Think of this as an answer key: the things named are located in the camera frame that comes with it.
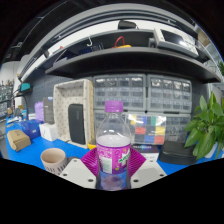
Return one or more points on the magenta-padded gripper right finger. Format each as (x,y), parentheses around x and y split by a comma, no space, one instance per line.
(150,170)

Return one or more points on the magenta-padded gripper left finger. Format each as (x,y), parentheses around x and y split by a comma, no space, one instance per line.
(75,171)

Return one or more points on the purple-capped clear drink bottle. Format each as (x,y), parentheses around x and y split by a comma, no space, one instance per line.
(113,150)

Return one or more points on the small black and white box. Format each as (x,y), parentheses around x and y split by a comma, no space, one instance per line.
(146,151)

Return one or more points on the beige patterned ceramic mug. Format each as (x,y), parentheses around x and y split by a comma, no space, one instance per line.
(53,161)

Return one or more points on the yellow multimeter with leads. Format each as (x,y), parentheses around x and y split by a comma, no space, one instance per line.
(91,145)

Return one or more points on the black zip case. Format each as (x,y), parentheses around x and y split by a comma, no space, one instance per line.
(176,152)

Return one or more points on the clear organizer with coloured parts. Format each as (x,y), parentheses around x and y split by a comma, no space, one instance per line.
(146,128)

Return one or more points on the black rectangular device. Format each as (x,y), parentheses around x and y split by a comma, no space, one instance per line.
(76,124)

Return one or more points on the blue box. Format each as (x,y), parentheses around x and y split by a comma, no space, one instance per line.
(31,129)

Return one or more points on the brown cardboard box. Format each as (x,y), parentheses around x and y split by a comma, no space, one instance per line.
(18,140)

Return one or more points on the dark grey flat box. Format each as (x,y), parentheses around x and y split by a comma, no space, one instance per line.
(49,110)

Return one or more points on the green potted plant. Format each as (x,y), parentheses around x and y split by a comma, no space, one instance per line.
(203,130)

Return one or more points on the purple plastic bag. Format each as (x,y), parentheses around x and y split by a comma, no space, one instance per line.
(39,111)

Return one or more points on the beige dotted storage tray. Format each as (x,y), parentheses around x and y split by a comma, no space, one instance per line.
(71,93)

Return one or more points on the white metal shelf unit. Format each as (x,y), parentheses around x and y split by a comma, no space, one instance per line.
(203,38)

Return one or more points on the dark wall shelf unit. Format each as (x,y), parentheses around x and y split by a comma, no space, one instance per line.
(133,61)

